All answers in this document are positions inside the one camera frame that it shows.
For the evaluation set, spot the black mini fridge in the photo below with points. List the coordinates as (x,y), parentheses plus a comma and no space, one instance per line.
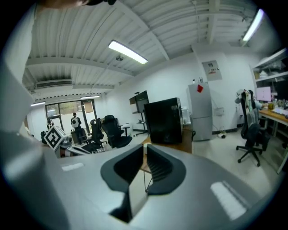
(164,121)

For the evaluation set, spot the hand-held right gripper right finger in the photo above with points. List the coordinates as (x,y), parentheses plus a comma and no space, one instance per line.
(202,191)

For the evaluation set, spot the glass door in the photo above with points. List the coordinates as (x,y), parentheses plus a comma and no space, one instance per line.
(65,112)

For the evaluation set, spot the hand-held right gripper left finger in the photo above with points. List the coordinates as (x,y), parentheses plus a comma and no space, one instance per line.
(94,179)

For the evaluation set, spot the grey electrical panel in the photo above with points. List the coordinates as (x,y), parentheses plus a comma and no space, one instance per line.
(212,70)

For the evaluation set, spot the ceiling light bar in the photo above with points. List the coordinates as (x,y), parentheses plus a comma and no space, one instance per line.
(90,97)
(128,52)
(38,103)
(253,25)

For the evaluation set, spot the white power strip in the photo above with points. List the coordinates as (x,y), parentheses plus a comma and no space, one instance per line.
(221,135)

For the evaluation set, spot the wooden desk with white frame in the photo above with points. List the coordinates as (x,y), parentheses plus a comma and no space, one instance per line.
(276,118)

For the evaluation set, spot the black flat screen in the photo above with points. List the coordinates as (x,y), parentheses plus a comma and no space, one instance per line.
(142,102)

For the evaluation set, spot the white cup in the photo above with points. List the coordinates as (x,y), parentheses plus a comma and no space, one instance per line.
(145,148)

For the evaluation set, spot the monitor with pink screen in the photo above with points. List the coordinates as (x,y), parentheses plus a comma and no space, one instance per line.
(263,94)

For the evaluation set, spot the white wall shelf unit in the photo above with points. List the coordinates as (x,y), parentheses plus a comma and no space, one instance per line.
(272,67)

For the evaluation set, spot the white air vent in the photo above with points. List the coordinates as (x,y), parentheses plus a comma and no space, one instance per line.
(53,84)

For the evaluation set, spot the black rolling screen stand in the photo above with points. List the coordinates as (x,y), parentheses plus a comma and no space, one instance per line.
(141,125)

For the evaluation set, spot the wooden table with black legs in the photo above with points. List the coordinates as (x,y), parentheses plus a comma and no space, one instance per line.
(187,143)

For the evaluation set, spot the grey refrigerator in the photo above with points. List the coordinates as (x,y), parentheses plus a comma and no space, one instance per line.
(200,112)

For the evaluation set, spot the black office chair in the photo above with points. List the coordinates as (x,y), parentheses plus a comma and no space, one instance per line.
(252,134)
(114,132)
(95,139)

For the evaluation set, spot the red item on refrigerator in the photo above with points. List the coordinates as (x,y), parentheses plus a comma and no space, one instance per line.
(200,88)

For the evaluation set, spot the white wall box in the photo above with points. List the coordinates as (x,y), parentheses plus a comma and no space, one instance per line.
(219,111)

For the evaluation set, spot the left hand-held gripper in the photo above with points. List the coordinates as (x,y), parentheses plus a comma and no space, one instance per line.
(54,137)

